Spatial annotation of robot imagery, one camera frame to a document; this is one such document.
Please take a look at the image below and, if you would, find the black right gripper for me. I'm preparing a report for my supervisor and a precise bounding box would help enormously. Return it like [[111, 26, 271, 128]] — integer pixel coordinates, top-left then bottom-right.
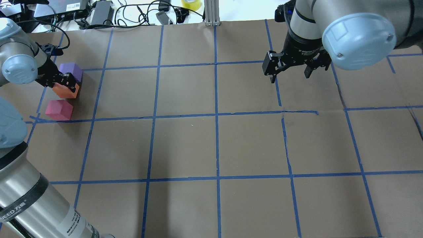
[[262, 31, 332, 83]]

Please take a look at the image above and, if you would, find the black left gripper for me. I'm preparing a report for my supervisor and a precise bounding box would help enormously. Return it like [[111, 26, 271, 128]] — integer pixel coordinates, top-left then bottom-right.
[[35, 43, 78, 91]]

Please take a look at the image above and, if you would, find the orange foam cube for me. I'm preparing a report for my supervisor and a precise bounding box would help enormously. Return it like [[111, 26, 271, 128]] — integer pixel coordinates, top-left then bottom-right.
[[52, 83, 80, 99]]

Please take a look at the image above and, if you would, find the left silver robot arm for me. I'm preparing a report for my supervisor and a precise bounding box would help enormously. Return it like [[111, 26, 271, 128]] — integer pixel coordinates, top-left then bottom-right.
[[1, 18, 112, 238]]

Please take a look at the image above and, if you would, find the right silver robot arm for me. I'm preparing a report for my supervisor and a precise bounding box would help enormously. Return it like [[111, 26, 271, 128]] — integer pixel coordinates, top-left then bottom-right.
[[262, 0, 423, 83]]

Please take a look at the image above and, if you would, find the purple foam cube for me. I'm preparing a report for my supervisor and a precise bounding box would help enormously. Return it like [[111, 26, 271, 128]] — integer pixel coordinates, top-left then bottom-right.
[[59, 63, 83, 83]]

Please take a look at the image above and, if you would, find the red foam cube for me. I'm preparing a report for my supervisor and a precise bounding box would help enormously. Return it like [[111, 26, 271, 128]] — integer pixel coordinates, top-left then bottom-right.
[[45, 100, 74, 121]]

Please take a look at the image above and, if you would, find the black device with label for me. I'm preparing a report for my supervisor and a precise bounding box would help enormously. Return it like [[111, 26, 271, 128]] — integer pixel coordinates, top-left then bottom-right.
[[34, 0, 91, 21]]

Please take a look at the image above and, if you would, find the black power brick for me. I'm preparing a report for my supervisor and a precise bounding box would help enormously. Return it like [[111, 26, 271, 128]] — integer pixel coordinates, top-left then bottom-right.
[[91, 0, 114, 25]]

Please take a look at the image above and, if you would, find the yellow tape roll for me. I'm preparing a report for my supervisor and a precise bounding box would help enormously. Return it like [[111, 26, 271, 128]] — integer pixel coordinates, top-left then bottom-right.
[[181, 0, 201, 11]]

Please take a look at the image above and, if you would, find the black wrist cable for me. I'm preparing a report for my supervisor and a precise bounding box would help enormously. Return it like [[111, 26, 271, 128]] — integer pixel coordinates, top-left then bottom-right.
[[20, 20, 70, 53]]

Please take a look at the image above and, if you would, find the aluminium profile post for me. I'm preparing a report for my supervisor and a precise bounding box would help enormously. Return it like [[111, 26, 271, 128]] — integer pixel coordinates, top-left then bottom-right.
[[204, 0, 221, 26]]

